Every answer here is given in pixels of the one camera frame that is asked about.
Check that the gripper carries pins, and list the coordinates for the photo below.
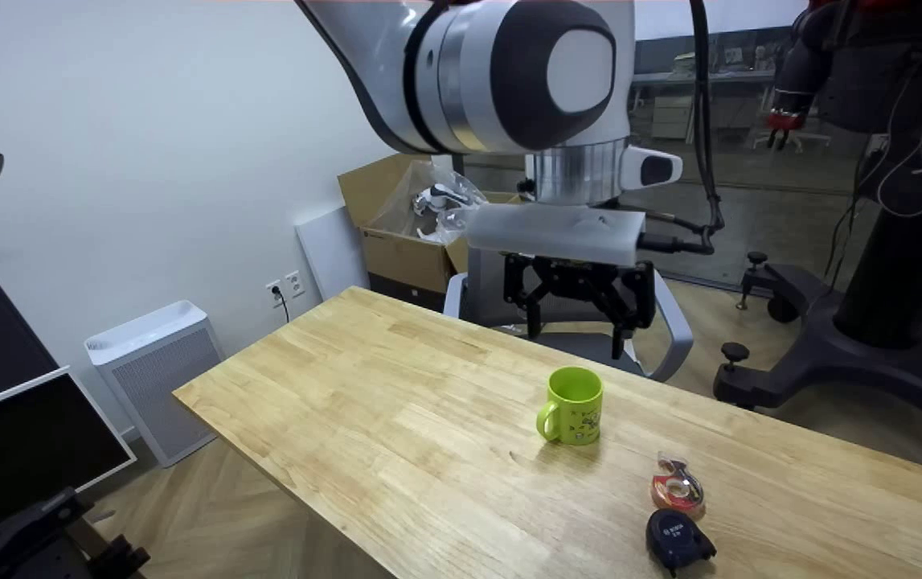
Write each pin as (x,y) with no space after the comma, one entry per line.
(581,277)

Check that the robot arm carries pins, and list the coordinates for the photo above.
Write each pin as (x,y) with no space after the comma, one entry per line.
(460,72)

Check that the green mug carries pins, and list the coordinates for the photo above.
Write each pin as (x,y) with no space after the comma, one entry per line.
(575,410)

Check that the grey office chair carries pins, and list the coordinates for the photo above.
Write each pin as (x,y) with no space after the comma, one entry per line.
(669,338)

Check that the clear plastic bag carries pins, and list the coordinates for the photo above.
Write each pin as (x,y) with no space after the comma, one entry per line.
(440,201)

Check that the cardboard box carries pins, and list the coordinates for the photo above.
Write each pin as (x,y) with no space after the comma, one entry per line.
(404,253)

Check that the white desk with drawers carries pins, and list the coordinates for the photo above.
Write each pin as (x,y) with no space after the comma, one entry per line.
(674,108)

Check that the red tape dispenser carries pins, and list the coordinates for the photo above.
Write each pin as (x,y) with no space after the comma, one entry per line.
(676,486)

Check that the white board panel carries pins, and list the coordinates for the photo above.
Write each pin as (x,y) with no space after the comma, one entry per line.
(332,253)

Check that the dark blue tape measure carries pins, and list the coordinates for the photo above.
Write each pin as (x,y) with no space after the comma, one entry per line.
(676,540)

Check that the black and red robot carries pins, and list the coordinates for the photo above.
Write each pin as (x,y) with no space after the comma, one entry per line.
(895,241)

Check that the white air purifier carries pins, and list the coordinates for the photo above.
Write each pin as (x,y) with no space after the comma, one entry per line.
(159,378)

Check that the monitor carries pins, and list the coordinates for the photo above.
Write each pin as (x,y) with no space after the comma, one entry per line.
(18,450)

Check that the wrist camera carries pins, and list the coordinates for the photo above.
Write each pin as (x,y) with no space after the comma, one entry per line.
(549,233)

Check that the white wall socket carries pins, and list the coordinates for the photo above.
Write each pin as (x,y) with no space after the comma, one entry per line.
(295,283)
(275,293)

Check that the black clamp mount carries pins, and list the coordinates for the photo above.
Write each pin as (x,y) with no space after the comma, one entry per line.
(34,535)

